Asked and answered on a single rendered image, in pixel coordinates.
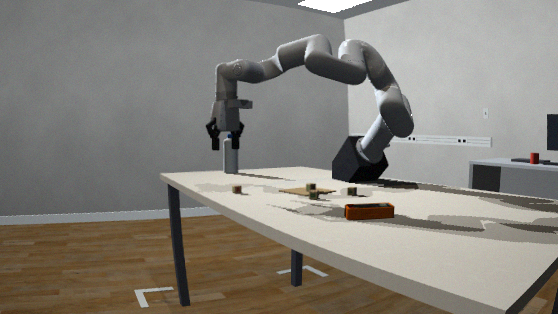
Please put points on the grey bottle with blue cap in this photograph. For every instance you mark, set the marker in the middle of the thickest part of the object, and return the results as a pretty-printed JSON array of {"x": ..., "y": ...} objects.
[{"x": 230, "y": 156}]

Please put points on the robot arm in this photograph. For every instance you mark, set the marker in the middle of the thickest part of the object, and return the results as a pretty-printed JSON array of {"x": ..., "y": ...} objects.
[{"x": 316, "y": 54}]

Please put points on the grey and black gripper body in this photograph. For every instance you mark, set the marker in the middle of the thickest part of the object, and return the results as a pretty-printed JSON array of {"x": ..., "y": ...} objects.
[{"x": 227, "y": 119}]

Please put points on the tan flat square mat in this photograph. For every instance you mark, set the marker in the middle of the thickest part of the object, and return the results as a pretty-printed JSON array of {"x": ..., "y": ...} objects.
[{"x": 302, "y": 191}]

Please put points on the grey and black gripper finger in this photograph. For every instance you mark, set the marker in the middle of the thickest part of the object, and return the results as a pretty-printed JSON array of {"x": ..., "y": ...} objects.
[
  {"x": 214, "y": 134},
  {"x": 236, "y": 135}
]

